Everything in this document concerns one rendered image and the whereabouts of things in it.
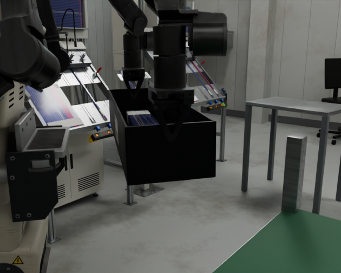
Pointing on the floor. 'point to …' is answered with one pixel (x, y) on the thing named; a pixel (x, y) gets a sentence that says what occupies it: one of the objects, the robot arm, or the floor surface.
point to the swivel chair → (331, 64)
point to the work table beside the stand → (319, 110)
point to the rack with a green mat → (295, 232)
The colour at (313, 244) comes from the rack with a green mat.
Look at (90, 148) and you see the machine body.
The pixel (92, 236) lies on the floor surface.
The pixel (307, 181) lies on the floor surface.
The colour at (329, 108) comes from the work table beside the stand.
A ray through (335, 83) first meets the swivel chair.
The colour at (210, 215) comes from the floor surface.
